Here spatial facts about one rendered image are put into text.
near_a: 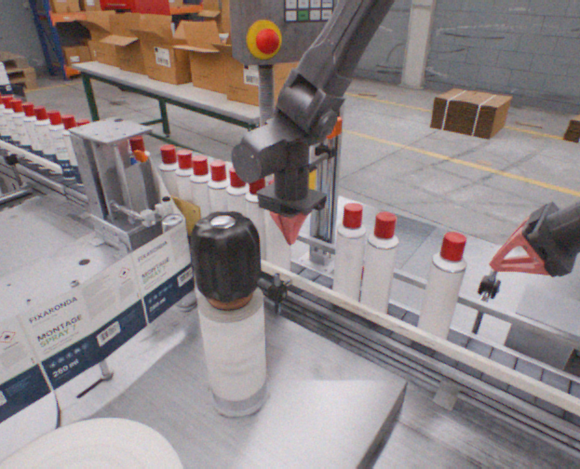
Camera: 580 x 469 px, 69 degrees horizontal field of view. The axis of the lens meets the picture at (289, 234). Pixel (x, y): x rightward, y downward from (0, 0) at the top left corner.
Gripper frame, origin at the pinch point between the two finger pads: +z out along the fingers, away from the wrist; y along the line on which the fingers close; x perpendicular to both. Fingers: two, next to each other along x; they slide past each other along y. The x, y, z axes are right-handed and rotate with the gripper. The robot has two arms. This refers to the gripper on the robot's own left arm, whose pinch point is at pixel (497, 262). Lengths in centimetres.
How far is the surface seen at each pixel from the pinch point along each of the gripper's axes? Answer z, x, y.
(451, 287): 7.4, -0.1, 2.1
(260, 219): 32.7, -28.5, 2.8
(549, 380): 6.5, 21.0, -1.9
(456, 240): 2.4, -5.8, 1.0
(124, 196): 50, -51, 15
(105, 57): 234, -239, -143
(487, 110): 120, -16, -390
